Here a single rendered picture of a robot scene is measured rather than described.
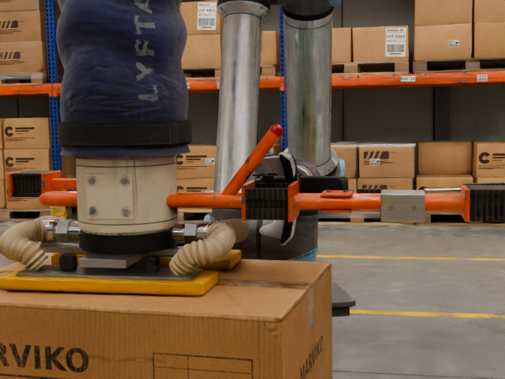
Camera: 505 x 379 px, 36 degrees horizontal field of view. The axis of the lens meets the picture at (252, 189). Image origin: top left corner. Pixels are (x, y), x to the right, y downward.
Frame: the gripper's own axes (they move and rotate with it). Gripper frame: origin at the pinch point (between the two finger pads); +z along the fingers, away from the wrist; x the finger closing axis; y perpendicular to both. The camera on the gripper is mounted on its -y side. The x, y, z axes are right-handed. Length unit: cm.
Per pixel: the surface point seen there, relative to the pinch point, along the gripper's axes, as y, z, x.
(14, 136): 427, -717, -8
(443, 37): -64, -708, 88
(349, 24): 41, -840, 120
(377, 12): 7, -840, 133
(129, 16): 22.6, 9.6, 29.7
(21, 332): 37.4, 21.0, -17.8
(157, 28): 19.1, 6.8, 27.9
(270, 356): -1.1, 24.2, -18.8
